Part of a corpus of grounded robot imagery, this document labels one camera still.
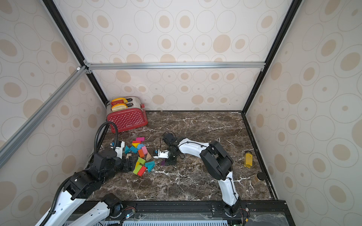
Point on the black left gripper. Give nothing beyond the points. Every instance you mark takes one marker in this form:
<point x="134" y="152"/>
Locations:
<point x="127" y="165"/>

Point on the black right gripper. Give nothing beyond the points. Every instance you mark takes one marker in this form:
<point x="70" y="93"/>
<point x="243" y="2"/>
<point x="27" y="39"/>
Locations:
<point x="171" y="155"/>

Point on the teal triangular block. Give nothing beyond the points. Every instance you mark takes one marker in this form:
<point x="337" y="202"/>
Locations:
<point x="150" y="167"/>
<point x="126" y="150"/>

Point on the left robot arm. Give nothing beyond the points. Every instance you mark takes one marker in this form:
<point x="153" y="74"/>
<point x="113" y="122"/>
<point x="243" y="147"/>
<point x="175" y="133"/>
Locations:
<point x="76" y="189"/>

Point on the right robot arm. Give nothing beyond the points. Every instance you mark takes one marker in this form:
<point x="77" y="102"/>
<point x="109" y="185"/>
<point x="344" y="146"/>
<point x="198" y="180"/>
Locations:
<point x="216" y="160"/>

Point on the lime green block lower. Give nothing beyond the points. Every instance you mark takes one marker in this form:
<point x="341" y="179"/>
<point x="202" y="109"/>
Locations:
<point x="137" y="169"/>

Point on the lime green block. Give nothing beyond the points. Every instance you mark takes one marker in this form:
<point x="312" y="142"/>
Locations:
<point x="137" y="169"/>
<point x="141" y="161"/>

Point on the lime green block upper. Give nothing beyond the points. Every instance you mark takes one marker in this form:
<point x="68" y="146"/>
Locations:
<point x="141" y="161"/>

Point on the red rectangular block lower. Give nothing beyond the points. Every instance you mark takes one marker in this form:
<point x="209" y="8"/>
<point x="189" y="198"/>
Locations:
<point x="141" y="171"/>

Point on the teal rectangular block upper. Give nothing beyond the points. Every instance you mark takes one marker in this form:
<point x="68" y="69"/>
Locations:
<point x="133" y="149"/>

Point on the teal rectangular block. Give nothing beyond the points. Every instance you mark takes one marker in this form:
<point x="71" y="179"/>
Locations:
<point x="152" y="163"/>
<point x="133" y="149"/>

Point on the orange-red rectangular block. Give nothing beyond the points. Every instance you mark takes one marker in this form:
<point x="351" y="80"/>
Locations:
<point x="141" y="153"/>

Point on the teal rectangular block lower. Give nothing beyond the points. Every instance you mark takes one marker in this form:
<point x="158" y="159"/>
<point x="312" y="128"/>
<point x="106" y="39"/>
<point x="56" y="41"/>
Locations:
<point x="152" y="163"/>

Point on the light blue triangular block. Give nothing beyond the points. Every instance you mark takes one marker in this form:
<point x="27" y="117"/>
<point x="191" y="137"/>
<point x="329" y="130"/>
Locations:
<point x="140" y="146"/>

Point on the natural wood triangular block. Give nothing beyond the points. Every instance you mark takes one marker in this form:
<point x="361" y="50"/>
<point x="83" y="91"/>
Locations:
<point x="148" y="157"/>

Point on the pink rectangular block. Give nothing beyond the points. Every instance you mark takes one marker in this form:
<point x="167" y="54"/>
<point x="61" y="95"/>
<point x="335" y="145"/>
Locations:
<point x="144" y="149"/>

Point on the magenta rectangular block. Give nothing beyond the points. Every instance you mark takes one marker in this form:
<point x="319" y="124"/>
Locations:
<point x="140" y="139"/>

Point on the red polka dot toy toaster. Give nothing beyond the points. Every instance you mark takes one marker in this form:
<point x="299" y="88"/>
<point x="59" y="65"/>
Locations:
<point x="128" y="119"/>

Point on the toy bread slice rear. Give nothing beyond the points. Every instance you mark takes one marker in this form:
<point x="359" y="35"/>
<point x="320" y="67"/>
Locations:
<point x="120" y="101"/>

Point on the toy bread slice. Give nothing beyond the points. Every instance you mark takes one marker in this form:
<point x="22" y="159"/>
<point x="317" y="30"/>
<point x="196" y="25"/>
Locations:
<point x="119" y="107"/>
<point x="120" y="101"/>

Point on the toy bread slice front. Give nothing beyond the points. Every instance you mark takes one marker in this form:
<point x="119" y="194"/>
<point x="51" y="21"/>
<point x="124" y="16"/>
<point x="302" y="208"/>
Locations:
<point x="119" y="107"/>

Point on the yellow toy bottle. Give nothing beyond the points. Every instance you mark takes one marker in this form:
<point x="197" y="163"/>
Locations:
<point x="248" y="159"/>

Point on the black lid wooden jar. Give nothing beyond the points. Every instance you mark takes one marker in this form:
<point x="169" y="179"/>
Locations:
<point x="257" y="178"/>

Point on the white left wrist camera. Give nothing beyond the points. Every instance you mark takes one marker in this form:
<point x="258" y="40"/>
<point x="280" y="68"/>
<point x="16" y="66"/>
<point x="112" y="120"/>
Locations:
<point x="119" y="148"/>

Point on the silver aluminium rail back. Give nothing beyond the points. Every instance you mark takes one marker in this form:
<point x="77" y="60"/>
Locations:
<point x="167" y="66"/>

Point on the silver aluminium rail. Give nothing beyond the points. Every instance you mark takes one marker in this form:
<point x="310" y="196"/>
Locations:
<point x="167" y="66"/>
<point x="20" y="136"/>

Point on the silver aluminium rail left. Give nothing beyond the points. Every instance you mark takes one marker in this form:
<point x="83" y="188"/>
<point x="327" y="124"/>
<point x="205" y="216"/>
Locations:
<point x="20" y="136"/>

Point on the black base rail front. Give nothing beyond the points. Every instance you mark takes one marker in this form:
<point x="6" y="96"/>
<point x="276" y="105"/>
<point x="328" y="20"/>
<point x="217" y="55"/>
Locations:
<point x="210" y="213"/>

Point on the black corner frame post left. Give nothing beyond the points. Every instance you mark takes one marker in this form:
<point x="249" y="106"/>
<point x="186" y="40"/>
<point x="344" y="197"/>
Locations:
<point x="68" y="37"/>

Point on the black corner frame post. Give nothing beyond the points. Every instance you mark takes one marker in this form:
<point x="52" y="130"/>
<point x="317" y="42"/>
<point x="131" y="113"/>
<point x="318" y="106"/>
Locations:
<point x="286" y="23"/>
<point x="68" y="37"/>

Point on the black corner frame post right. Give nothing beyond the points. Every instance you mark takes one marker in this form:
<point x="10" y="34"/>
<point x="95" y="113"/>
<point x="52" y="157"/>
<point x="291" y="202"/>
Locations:
<point x="286" y="23"/>

